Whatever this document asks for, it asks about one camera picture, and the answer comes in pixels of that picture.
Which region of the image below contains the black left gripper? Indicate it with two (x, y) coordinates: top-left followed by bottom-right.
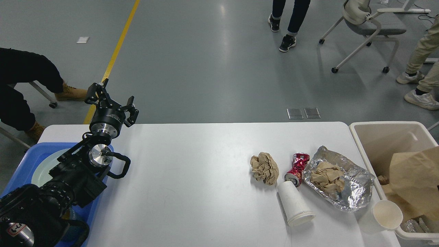
(84, 78), (139, 139)

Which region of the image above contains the green plate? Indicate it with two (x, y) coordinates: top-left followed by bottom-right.
(31, 149), (68, 187)

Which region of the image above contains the brown paper bag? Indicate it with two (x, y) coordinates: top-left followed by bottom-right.
(382, 184), (425, 222)
(389, 147), (439, 221)

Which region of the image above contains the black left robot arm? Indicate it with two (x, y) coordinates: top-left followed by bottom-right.
(0, 79), (139, 247)

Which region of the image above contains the tan boot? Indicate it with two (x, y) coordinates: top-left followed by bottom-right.
(24, 121), (46, 142)
(54, 81), (87, 101)

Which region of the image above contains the grey chair leg with caster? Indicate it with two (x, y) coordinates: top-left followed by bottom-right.
(29, 81), (58, 108)

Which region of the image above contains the person in black clothes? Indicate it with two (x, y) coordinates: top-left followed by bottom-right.
(0, 47), (64, 131)

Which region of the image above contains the blue plastic tray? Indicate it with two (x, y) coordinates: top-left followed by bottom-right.
(2, 143), (107, 247)

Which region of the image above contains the crumpled brown paper ball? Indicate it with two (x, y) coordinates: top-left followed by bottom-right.
(250, 152), (279, 186)

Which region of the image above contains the silver floor plate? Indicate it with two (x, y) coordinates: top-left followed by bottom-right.
(304, 107), (321, 119)
(287, 108), (304, 119)

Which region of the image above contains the crushed red soda can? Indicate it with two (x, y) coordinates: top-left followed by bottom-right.
(284, 153), (310, 187)

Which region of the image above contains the person in dark jeans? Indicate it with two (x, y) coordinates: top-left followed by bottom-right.
(268, 0), (311, 52)

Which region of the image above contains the white paper cup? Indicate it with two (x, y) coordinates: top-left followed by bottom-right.
(358, 200), (403, 234)
(277, 181), (316, 227)

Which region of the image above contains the crumpled foil wrapper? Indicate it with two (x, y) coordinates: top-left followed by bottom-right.
(302, 146), (375, 212)

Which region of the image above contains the crumpled paper in foil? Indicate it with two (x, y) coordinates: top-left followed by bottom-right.
(310, 161), (345, 199)

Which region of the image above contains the white office chair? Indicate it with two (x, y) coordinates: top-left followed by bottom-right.
(319, 0), (409, 73)

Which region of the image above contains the beige plastic bin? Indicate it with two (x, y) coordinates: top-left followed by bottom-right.
(349, 121), (438, 247)

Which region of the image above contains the crumpled paper in bin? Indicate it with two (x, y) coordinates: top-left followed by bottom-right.
(377, 175), (390, 186)

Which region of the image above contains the person in beige trousers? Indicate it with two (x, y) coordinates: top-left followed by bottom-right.
(396, 15), (439, 111)

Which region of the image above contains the clear plastic bottle in bin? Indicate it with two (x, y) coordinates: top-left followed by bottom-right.
(400, 218), (433, 233)

